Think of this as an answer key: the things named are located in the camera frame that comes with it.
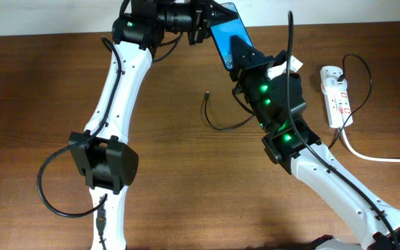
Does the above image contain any white power strip cord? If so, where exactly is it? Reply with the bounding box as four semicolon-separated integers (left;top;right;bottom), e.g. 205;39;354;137
338;127;400;165

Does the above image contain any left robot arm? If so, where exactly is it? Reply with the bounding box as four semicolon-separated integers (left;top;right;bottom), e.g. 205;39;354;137
69;1;238;249

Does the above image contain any blue Galaxy smartphone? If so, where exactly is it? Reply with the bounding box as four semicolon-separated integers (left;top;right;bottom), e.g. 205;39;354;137
211;2;253;71

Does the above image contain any left black camera cable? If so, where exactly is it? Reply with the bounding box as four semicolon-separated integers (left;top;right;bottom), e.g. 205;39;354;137
36;34;183;250

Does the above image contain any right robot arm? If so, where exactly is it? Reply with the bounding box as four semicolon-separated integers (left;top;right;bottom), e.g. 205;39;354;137
231;35;400;249

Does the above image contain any white USB charger plug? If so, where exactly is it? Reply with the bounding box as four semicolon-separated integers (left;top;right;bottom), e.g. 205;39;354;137
320;66;347;94

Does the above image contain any white power strip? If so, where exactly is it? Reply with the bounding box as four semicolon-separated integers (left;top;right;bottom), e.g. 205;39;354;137
319;65;354;129

